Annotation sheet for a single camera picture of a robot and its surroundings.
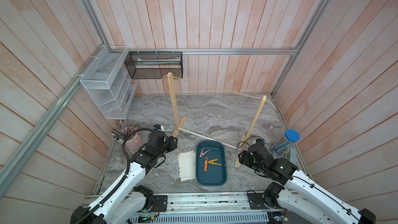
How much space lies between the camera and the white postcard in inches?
32.8

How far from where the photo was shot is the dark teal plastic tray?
80 cm

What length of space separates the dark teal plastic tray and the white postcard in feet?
0.10
